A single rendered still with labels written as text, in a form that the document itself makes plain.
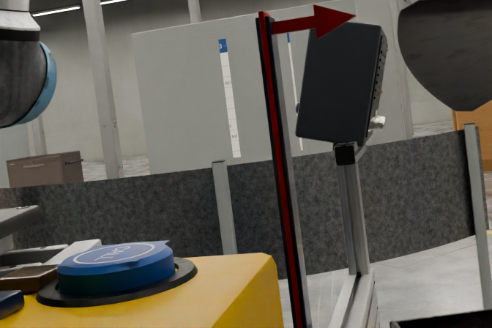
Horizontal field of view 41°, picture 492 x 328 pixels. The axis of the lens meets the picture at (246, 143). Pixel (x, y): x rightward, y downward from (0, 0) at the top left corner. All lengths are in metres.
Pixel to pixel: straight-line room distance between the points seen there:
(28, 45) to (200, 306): 0.69
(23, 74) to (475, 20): 0.58
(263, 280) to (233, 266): 0.01
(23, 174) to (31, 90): 6.38
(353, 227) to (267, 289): 0.77
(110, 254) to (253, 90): 6.36
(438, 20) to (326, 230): 1.84
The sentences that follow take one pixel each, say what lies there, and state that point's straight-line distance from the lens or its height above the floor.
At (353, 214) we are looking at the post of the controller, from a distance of 0.99.
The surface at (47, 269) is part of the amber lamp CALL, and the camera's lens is 0.25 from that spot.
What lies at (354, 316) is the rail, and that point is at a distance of 0.84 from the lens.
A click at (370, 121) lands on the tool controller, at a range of 1.07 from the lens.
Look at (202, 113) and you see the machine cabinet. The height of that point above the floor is 1.13.
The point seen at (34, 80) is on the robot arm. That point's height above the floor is 1.20.
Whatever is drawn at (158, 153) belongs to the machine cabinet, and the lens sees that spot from 6.93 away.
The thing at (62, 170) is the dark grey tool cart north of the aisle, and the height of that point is 0.73.
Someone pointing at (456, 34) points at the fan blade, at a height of 1.16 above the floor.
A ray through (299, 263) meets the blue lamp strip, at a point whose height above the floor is 1.01.
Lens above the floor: 1.13
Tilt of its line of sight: 3 degrees down
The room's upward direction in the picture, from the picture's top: 7 degrees counter-clockwise
